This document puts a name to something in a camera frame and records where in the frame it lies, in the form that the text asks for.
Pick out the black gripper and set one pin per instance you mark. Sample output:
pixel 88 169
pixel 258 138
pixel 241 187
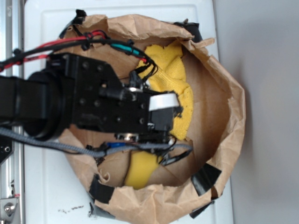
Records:
pixel 95 99

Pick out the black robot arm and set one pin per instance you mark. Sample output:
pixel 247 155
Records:
pixel 35 104

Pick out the yellow cloth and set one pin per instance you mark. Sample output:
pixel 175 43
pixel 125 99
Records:
pixel 171 76

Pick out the yellow sponge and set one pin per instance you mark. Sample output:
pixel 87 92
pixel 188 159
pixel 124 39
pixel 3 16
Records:
pixel 142 165

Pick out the brown paper bag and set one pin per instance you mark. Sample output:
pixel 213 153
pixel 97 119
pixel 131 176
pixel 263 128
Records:
pixel 216 133

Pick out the aluminium rail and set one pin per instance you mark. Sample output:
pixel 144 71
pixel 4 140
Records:
pixel 12 208

